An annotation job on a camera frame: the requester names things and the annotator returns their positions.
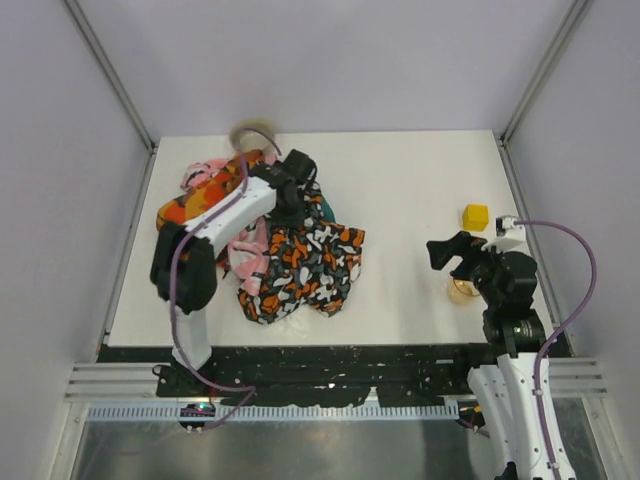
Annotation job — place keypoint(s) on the right aluminium frame post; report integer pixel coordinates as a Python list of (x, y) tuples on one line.
[(551, 57)]

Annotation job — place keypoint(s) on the dark teal cloth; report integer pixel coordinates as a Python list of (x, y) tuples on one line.
[(327, 211)]

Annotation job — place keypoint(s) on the white cloth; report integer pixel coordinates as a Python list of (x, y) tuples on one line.
[(256, 313)]

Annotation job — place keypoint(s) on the orange transparent plastic cup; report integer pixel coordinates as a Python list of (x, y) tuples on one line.
[(461, 292)]

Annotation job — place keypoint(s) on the aluminium frame post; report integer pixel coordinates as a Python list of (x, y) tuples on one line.
[(89, 36), (551, 57)]

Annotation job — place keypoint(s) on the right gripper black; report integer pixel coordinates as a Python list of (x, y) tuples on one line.
[(465, 257)]

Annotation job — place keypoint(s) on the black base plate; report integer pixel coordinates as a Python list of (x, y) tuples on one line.
[(325, 376)]

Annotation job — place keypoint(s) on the beige ceramic bowl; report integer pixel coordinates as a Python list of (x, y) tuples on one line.
[(253, 134)]

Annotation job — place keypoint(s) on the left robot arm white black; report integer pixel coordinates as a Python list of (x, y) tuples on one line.
[(184, 262)]

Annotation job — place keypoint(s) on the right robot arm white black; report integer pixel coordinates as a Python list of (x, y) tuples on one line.
[(513, 389)]

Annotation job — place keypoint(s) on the black orange grey camouflage cloth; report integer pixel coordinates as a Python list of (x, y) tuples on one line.
[(318, 262)]

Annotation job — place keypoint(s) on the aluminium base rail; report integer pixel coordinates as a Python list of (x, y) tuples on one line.
[(576, 377)]

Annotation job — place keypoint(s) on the yellow cube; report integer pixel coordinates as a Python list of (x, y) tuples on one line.
[(475, 217)]

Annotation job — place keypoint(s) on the red orange camouflage cloth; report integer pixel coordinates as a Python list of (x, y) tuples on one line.
[(203, 186)]

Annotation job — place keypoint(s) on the white slotted cable duct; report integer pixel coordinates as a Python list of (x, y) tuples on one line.
[(370, 410)]

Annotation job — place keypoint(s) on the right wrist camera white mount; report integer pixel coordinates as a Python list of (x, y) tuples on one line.
[(510, 233)]

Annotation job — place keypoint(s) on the left aluminium frame post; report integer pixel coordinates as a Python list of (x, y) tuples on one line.
[(89, 36)]

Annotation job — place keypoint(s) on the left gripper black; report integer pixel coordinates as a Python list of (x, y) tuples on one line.
[(291, 209)]

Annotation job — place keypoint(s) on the pink patterned cloth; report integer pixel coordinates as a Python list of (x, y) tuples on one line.
[(246, 253)]

